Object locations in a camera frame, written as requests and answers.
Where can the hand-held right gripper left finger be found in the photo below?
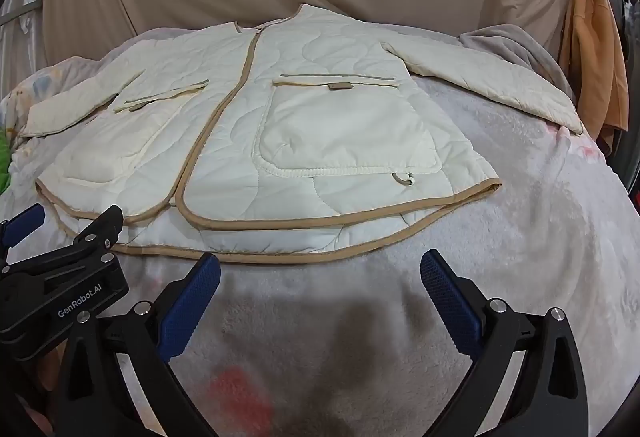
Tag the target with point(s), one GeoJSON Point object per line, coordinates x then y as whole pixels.
{"type": "Point", "coordinates": [192, 304]}

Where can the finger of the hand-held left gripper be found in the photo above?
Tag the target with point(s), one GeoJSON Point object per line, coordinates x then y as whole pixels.
{"type": "Point", "coordinates": [102, 227]}
{"type": "Point", "coordinates": [25, 221]}

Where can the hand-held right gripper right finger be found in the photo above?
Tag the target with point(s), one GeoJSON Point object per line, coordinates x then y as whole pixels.
{"type": "Point", "coordinates": [447, 302]}

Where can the cream quilted jacket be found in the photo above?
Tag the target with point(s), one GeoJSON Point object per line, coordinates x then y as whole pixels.
{"type": "Point", "coordinates": [300, 127]}

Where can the green cloth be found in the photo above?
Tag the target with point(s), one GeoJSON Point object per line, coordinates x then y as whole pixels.
{"type": "Point", "coordinates": [4, 157]}

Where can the grey floral blanket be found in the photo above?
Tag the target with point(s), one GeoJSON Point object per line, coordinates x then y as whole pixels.
{"type": "Point", "coordinates": [500, 217]}

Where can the grey fleece cloth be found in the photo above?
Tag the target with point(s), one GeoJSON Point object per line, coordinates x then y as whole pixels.
{"type": "Point", "coordinates": [515, 54]}

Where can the orange hanging garment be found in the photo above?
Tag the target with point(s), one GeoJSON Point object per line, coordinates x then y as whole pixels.
{"type": "Point", "coordinates": [595, 67]}

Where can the metal rail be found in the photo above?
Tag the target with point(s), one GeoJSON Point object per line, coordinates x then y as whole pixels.
{"type": "Point", "coordinates": [20, 12]}

